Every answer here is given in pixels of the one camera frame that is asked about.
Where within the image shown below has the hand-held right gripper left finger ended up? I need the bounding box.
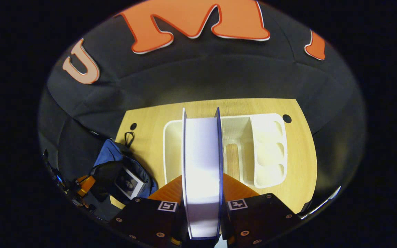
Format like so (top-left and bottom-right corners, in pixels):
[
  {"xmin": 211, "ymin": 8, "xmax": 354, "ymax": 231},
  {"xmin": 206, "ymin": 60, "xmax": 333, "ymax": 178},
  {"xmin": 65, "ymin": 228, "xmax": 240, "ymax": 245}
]
[{"xmin": 110, "ymin": 174, "xmax": 189, "ymax": 246}]

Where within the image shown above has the blue book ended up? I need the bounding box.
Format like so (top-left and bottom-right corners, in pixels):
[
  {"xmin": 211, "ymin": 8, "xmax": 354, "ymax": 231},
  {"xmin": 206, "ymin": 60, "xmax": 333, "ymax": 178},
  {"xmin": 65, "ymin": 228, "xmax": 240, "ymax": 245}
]
[{"xmin": 181, "ymin": 107, "xmax": 224, "ymax": 240}]

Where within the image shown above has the blue schoolbag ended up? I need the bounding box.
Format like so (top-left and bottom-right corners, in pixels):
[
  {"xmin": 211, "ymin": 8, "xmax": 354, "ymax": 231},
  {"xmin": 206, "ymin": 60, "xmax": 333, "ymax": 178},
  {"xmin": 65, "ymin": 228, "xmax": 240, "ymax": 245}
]
[{"xmin": 89, "ymin": 132, "xmax": 159, "ymax": 211}]

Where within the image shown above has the white bookshelf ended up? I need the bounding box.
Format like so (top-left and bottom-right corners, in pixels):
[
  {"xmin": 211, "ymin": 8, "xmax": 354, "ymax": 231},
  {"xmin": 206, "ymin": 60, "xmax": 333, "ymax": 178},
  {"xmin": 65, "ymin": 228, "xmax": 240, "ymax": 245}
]
[{"xmin": 163, "ymin": 113, "xmax": 288, "ymax": 189}]

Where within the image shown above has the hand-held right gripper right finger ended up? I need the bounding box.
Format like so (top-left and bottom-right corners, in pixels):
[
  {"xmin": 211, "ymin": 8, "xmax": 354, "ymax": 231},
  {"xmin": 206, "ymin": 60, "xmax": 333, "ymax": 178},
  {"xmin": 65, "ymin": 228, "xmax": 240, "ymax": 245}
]
[{"xmin": 222, "ymin": 172, "xmax": 301, "ymax": 245}]

